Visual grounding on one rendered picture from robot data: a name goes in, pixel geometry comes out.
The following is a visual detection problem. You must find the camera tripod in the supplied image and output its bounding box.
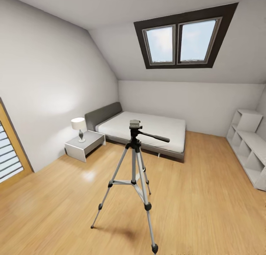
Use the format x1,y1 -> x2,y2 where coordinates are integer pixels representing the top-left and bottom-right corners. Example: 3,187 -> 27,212
91,120 -> 170,255

